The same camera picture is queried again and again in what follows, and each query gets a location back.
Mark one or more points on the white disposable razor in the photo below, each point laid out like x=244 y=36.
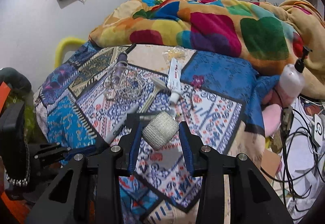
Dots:
x=159 y=86

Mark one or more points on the white pump lotion bottle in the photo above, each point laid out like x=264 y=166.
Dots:
x=292 y=81

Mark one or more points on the crumpled clear plastic wrapper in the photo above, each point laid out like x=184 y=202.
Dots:
x=177 y=52

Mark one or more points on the blue patchwork bedsheet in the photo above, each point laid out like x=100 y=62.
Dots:
x=99 y=92

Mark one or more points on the white ointment tube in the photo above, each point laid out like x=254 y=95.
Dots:
x=173 y=82

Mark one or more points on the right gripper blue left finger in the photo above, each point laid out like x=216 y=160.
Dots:
x=134 y=150

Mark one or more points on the white charger adapter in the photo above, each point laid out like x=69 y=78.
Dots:
x=318 y=130

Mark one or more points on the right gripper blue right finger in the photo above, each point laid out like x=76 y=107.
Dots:
x=185 y=137

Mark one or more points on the colourful heart fleece blanket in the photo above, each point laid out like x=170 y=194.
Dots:
x=268 y=36

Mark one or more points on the yellow bed frame rail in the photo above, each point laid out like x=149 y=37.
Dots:
x=66 y=45

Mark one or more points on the grey bandage roll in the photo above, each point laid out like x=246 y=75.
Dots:
x=160 y=130

